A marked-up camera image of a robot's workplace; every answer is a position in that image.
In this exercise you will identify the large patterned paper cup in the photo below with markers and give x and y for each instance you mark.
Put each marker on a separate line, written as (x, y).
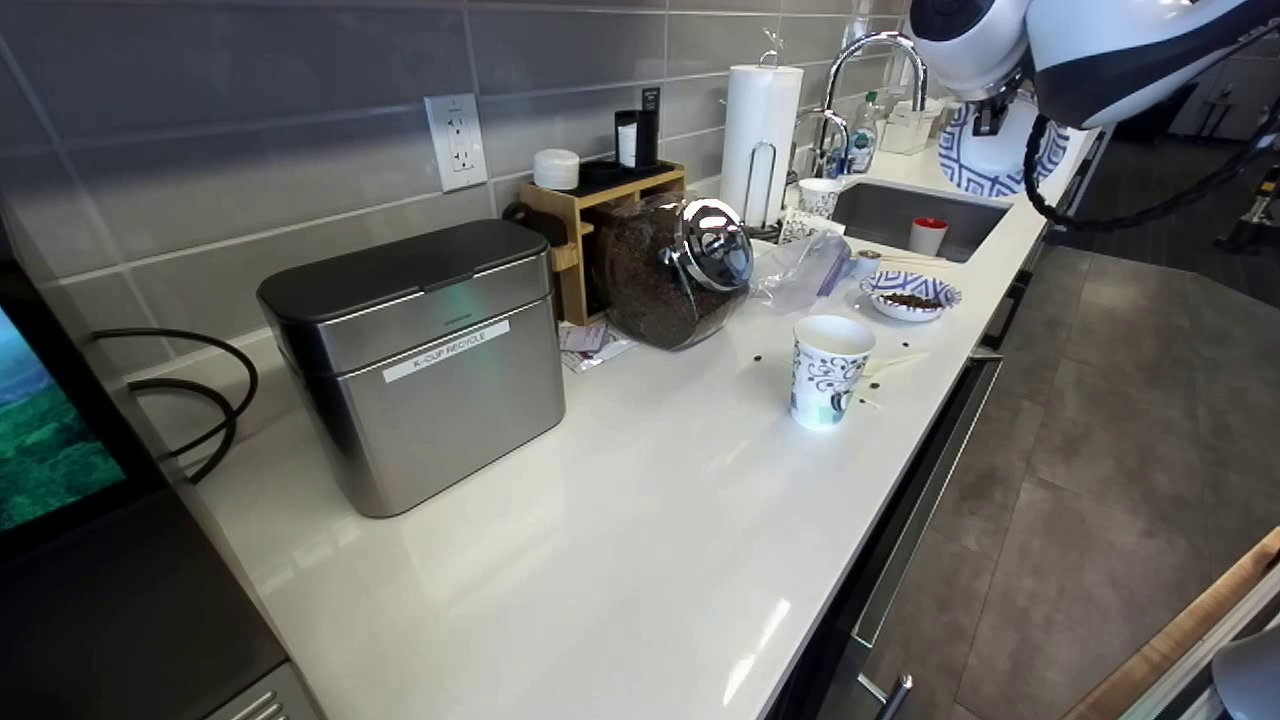
(828, 380)

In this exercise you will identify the white round jar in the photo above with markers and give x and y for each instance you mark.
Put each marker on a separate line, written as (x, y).
(557, 170)

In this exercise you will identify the small chrome faucet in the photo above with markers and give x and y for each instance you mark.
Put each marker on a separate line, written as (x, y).
(832, 151)

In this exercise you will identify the coffee pod cup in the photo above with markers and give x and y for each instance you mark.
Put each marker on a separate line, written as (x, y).
(930, 238)

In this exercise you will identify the coffee beans pile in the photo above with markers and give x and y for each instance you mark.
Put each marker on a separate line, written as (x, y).
(915, 301)

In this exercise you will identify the white paper towel roll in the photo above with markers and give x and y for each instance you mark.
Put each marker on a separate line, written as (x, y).
(763, 113)

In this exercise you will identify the black tall bottle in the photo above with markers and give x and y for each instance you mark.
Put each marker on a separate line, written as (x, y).
(650, 127)

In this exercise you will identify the grey round object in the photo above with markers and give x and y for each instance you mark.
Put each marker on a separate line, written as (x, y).
(1250, 680)

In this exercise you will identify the kitchen sink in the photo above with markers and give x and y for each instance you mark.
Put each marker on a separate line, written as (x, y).
(885, 213)

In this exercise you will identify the white wall outlet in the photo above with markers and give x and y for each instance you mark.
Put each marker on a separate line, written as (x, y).
(457, 142)

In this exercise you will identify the black and white bottle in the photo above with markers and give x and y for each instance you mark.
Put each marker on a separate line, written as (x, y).
(625, 138)

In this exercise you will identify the small patterned paper cup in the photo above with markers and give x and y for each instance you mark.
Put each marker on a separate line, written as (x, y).
(816, 198)

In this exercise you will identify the wooden board edge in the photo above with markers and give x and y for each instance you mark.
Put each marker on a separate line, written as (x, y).
(1172, 627)

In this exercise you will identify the black appliance surface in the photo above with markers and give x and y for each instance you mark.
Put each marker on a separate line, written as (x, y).
(121, 627)

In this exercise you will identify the black monitor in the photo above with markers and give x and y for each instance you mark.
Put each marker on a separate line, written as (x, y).
(47, 426)

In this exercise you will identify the blue patterned paper bowl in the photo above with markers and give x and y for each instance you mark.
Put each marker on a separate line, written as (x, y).
(882, 287)
(992, 166)

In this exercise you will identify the clear soap bottle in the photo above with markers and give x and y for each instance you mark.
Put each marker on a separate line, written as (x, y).
(866, 135)

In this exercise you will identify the wooden rack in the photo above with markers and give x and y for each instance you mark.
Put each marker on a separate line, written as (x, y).
(574, 232)

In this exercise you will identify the large chrome faucet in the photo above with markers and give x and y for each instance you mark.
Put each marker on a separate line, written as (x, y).
(873, 39)

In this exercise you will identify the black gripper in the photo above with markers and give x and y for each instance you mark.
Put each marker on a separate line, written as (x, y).
(986, 116)

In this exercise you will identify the stainless steel bin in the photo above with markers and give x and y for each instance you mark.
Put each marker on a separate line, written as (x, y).
(424, 387)

